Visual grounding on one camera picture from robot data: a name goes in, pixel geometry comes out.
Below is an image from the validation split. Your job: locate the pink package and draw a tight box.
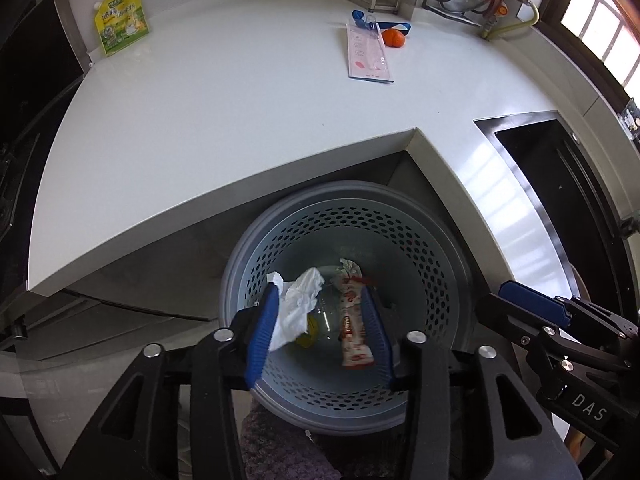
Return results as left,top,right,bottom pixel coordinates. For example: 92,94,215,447
346,24,394,84

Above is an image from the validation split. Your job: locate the orange tangerine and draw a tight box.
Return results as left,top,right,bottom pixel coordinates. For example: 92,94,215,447
382,28,406,49

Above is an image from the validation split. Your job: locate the blue lanyard strap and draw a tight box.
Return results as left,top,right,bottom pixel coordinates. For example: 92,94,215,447
350,8,414,36

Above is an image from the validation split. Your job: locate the grey perforated trash bin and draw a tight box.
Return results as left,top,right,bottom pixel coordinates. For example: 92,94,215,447
219,181,473,434

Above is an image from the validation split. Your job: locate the black kitchen sink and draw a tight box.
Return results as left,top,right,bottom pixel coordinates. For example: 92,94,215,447
475,112,639,318

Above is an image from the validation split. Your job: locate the purple fuzzy sleeve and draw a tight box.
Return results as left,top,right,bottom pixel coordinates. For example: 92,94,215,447
240,401,342,480

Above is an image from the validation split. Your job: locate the yellow green spout pouch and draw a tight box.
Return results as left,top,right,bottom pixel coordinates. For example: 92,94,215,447
94,0,150,56

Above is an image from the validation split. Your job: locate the yellow gas hose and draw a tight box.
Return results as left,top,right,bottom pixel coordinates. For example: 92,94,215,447
480,0,542,40

